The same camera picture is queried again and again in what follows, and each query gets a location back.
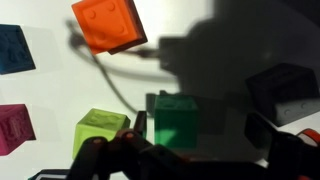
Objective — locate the green block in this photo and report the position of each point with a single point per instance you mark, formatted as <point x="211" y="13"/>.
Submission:
<point x="175" y="118"/>

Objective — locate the grey block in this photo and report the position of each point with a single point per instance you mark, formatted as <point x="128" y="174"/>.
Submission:
<point x="285" y="93"/>

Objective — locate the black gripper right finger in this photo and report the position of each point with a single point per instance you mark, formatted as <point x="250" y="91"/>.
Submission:
<point x="288" y="156"/>

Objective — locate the magenta block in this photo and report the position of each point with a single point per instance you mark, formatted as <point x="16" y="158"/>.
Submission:
<point x="15" y="127"/>

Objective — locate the orange block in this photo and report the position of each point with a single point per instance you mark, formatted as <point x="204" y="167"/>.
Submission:
<point x="109" y="25"/>

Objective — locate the blue block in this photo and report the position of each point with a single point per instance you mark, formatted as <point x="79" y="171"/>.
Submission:
<point x="15" y="55"/>

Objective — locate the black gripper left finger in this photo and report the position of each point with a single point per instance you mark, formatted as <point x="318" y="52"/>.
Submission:
<point x="129" y="152"/>

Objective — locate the yellow-green block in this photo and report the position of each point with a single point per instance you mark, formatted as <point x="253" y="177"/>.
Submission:
<point x="98" y="123"/>

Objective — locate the orange number cube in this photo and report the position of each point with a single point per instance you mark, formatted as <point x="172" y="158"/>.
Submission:
<point x="310" y="137"/>

